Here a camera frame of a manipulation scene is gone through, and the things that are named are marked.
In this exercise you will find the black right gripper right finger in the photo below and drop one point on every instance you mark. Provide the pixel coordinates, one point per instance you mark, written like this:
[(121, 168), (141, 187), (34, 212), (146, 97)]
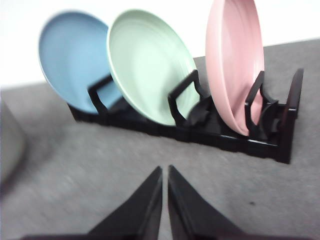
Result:
[(193, 217)]

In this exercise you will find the green plate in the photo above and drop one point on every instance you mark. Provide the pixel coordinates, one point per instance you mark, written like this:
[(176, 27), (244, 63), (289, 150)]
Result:
[(150, 58)]

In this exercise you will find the black plate rack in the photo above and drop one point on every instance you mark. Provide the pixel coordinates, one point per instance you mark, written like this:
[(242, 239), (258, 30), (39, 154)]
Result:
[(262, 123)]

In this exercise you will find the green electric steamer pot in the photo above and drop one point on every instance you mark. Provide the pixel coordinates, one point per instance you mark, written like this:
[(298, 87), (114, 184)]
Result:
[(12, 145)]

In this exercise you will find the blue plate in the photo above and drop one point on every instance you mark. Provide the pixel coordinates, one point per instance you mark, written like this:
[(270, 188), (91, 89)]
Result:
[(74, 55)]

